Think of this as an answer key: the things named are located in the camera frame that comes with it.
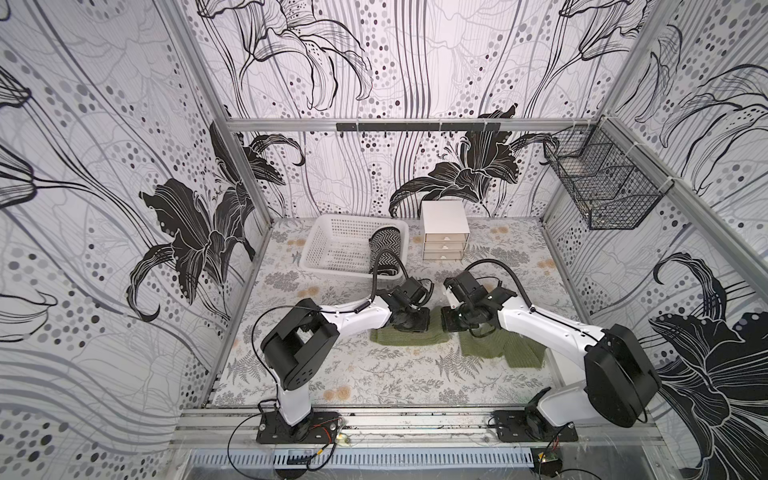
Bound white plastic perforated basket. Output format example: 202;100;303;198
299;214;409;278

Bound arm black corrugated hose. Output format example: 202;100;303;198
368;250;412;304
464;258;535;310

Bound small black electronics box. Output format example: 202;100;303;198
531;449;563;479

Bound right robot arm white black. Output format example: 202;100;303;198
443;270;661;440

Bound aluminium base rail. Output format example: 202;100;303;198
171;406;664;448

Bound green knit scarf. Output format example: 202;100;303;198
369;309;546;377

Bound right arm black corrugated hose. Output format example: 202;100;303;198
464;258;535;310

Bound black hook rail on wall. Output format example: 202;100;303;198
335;121;501;132

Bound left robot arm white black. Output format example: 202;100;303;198
251;278;434;445

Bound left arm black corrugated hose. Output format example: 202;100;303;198
368;250;412;304

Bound black wire wall basket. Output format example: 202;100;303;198
543;125;673;230

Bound white small drawer box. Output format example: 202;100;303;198
421;200;470;261

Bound black white patterned knit scarf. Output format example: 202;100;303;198
368;226;402;277

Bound white slotted cable duct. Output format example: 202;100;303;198
190;447;534;470

